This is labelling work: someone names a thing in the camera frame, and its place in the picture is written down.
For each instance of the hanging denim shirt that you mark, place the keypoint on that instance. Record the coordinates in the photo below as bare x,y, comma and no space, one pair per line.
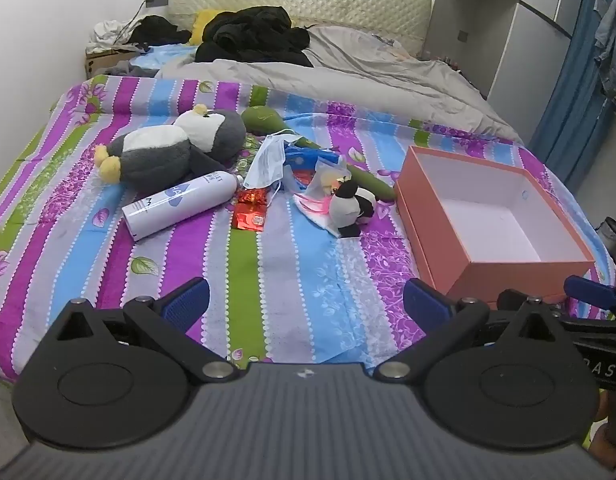
613,45

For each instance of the blue packet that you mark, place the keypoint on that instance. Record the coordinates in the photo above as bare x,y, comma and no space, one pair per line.
300,157

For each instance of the grey wardrobe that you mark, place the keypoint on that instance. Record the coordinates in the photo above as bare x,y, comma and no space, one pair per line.
493,20

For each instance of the small colourful bedside clutter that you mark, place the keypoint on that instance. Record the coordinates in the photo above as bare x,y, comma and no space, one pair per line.
440,60

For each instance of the dark wall socket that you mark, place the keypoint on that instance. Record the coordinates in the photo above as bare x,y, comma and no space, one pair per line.
156,0

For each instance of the grey penguin plush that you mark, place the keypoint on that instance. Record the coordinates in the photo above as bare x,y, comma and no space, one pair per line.
157,155

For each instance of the wardrobe wall switch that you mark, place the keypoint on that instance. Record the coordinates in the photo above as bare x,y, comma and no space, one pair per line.
463,36

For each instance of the red foil packet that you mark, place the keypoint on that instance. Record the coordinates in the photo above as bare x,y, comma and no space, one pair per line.
248,217
253,196

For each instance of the dark grey cloth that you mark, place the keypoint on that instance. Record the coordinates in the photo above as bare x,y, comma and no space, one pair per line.
130,69

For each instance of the blue curtain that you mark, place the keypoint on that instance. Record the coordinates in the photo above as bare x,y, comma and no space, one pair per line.
568,100

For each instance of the grey trash bin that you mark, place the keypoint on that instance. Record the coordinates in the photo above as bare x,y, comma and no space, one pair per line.
615,232

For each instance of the pink cardboard box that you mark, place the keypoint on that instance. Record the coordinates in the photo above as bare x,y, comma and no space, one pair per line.
493,280

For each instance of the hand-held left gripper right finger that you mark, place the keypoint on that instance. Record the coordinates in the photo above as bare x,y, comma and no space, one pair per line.
428,304

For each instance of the clear plastic bag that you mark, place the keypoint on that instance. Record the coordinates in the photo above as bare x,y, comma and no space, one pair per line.
303,178

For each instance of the black cloth bundle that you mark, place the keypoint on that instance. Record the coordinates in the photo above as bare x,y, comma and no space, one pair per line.
157,30

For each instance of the person's right hand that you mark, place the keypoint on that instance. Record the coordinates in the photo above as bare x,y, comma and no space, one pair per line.
613,425

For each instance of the yellow pillow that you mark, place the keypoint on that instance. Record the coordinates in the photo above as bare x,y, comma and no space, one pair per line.
200,25

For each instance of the grey duvet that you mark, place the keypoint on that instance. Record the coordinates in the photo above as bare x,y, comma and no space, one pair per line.
368,90

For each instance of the cream quilted headboard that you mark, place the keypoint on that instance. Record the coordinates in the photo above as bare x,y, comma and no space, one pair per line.
313,0

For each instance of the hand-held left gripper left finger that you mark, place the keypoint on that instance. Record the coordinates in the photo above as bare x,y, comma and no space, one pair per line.
187,300

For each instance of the small panda plush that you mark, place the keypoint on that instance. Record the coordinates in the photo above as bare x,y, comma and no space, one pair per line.
350,207

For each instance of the white spray bottle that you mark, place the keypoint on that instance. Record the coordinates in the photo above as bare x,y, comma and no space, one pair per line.
172,205

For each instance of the black clothes pile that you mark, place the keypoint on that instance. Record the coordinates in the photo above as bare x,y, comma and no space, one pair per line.
253,35

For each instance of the white crumpled cloth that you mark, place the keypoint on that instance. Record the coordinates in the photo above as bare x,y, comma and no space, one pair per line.
105,32

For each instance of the green plush hammer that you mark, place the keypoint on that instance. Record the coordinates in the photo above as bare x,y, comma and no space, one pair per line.
263,119

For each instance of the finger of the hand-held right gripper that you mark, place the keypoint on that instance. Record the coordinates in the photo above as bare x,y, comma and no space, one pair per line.
509,300
588,290

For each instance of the pink ribbon packet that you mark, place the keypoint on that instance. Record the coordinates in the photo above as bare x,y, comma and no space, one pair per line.
313,207

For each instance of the striped floral bedsheet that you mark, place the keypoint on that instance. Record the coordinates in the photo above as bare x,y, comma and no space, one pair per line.
298,260

